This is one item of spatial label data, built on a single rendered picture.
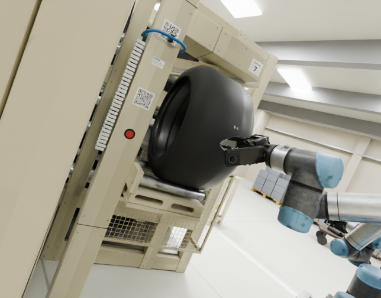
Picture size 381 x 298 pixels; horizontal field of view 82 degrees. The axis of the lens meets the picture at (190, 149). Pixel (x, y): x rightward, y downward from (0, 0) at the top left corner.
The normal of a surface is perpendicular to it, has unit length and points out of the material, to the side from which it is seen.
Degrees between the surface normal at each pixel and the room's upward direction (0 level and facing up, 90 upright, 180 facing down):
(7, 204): 90
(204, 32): 90
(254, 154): 100
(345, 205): 86
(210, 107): 73
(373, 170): 90
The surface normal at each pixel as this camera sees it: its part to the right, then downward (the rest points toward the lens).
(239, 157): 0.05, 0.29
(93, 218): 0.37, 0.23
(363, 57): -0.67, -0.22
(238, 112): 0.51, -0.18
